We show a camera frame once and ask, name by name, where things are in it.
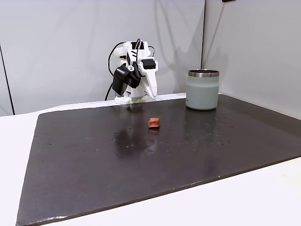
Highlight pale green steel cup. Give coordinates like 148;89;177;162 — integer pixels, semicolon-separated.
185;69;220;111

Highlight black glossy mat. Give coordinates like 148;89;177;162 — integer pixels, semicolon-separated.
16;94;301;226

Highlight black oval camera box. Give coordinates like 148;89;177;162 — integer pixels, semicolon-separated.
112;64;142;96

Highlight red-brown cube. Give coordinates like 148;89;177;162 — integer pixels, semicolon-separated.
148;117;161;129

